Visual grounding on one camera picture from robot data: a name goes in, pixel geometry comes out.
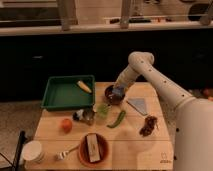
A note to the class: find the brown rectangular sponge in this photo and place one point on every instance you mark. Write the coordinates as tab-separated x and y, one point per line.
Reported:
93	148

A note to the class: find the green plastic tray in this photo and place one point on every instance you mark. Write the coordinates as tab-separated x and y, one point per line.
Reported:
63	93

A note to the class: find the dark purple bowl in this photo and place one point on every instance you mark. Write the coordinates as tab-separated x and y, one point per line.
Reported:
111	98

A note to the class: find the dark dried grape bunch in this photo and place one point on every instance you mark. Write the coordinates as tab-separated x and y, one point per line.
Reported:
149	125

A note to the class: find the white round container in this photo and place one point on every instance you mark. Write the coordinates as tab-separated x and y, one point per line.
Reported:
33	152

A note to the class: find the grey triangular cloth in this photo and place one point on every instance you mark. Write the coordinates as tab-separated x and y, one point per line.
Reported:
139	105

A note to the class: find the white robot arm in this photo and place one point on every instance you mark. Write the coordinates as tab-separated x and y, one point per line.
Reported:
193	150

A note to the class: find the orange fruit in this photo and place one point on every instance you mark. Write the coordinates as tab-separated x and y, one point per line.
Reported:
66	125

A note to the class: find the black chair frame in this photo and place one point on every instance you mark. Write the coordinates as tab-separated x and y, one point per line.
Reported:
15	163

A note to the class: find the green lettuce piece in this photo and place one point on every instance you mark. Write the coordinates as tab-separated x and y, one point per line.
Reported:
102	110

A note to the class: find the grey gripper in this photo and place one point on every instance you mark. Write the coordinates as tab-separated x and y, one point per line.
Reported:
119	91

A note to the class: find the green chili pepper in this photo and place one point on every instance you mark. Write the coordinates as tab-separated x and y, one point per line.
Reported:
118	120

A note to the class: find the yellow corn cob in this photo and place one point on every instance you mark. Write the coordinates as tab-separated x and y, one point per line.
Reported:
84	87

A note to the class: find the metal measuring cup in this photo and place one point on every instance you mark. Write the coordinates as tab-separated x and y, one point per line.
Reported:
84	115

